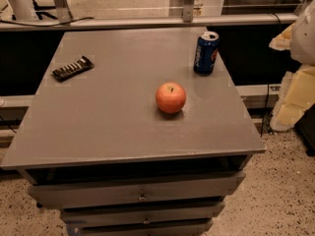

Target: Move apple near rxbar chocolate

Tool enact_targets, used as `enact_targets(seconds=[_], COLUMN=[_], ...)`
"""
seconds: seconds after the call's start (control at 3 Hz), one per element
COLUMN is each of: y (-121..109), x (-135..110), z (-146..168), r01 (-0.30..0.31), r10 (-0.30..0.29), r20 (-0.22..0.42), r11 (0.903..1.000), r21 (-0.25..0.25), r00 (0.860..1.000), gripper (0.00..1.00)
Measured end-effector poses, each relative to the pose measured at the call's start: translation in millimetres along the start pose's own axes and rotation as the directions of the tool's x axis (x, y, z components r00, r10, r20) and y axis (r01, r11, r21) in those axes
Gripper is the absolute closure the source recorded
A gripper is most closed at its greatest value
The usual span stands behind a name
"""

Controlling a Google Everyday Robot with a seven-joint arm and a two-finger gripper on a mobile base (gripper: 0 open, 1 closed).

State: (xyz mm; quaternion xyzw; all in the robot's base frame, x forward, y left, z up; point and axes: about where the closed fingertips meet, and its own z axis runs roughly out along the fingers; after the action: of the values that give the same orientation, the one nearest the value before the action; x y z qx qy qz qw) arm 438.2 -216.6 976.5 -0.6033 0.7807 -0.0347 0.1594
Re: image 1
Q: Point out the blue soda can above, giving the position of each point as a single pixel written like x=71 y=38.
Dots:
x=206 y=52

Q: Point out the top grey drawer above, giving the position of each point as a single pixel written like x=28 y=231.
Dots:
x=134 y=191

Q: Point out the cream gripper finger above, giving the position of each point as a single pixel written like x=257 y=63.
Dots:
x=282 y=41
x=296 y=96

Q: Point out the white pipe background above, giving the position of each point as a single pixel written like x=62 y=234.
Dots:
x=23 y=10

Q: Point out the grey metal rail frame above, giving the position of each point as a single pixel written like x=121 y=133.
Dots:
x=65 y=20

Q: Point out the red apple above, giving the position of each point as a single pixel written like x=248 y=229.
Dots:
x=170 y=97

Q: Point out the grey drawer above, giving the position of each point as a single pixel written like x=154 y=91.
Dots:
x=134 y=191
x=191 y=227
x=143 y=214

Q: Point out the middle grey drawer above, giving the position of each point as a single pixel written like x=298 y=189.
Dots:
x=143 y=214

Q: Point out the bottom grey drawer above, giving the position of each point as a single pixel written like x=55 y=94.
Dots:
x=191 y=227

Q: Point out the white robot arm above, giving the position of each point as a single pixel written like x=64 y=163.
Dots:
x=302 y=46

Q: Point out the grey drawer cabinet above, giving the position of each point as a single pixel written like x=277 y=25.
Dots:
x=105 y=124

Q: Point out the black rxbar chocolate wrapper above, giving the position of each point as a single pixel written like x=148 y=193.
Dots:
x=73 y=69

